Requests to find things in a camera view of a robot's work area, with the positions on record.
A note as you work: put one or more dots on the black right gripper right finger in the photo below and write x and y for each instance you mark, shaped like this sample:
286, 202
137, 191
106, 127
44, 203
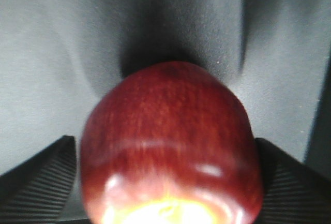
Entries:
293, 193

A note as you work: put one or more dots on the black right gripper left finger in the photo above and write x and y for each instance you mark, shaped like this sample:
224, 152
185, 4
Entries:
37, 190

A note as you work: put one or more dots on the red apple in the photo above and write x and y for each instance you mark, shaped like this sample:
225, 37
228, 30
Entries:
170, 144

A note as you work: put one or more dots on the black wooden display stand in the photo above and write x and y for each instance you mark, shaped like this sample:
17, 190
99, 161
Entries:
318, 151

